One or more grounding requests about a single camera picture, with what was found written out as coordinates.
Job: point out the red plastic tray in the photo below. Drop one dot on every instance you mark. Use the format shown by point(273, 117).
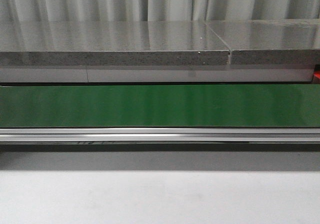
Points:
point(316, 77)

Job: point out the grey curtain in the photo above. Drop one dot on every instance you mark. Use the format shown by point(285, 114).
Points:
point(156, 10)

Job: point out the grey granite slab left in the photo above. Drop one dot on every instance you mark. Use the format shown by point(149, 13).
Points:
point(110, 43)

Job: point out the grey granite slab right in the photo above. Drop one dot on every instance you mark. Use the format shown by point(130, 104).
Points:
point(270, 42)

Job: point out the aluminium conveyor frame rail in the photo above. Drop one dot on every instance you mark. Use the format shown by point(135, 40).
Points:
point(302, 135)

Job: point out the grey granite slab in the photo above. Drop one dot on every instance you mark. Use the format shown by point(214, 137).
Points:
point(270, 42)
point(110, 43)

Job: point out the green conveyor belt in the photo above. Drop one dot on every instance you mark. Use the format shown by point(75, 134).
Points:
point(200, 105)

